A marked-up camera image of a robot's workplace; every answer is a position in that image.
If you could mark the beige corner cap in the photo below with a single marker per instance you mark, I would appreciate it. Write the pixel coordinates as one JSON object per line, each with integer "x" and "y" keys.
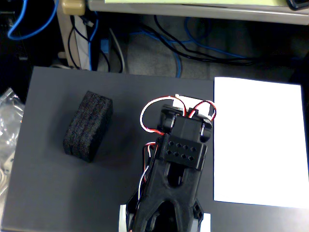
{"x": 72, "y": 7}

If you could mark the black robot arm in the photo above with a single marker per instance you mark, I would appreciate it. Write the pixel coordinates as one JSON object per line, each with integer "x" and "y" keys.
{"x": 178, "y": 188}

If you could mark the dark grey work board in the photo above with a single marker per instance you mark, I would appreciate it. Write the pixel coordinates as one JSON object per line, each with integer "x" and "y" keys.
{"x": 60, "y": 193}

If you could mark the beige desk leg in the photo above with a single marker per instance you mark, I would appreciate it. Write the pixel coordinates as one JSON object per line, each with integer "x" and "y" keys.
{"x": 65, "y": 36}

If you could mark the clear network plug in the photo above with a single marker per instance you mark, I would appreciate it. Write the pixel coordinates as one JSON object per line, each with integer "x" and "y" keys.
{"x": 88, "y": 22}

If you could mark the grey translucent clamp block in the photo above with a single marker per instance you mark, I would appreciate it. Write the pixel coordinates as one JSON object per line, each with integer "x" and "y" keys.
{"x": 196, "y": 226}
{"x": 130, "y": 221}

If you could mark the small blue block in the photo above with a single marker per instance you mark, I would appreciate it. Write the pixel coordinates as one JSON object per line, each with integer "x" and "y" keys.
{"x": 104, "y": 46}

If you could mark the black desk object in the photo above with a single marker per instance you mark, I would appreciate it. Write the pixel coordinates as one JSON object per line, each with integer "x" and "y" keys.
{"x": 298, "y": 3}

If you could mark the black computer tower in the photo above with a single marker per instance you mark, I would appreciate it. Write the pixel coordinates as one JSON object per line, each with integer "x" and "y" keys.
{"x": 14, "y": 72}

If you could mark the black foam cube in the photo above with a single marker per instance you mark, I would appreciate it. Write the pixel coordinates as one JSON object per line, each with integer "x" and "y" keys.
{"x": 87, "y": 125}

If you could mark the clear plastic bag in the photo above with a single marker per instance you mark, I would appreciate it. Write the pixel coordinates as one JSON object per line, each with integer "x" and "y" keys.
{"x": 8, "y": 120}

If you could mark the white paper sheet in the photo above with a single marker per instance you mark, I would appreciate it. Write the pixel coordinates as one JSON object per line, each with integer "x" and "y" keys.
{"x": 253, "y": 145}

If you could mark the grey desk top edge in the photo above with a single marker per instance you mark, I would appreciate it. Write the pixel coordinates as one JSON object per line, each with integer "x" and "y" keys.
{"x": 193, "y": 10}

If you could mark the white tape strip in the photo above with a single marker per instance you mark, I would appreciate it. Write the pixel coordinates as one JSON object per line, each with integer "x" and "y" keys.
{"x": 207, "y": 223}
{"x": 122, "y": 217}

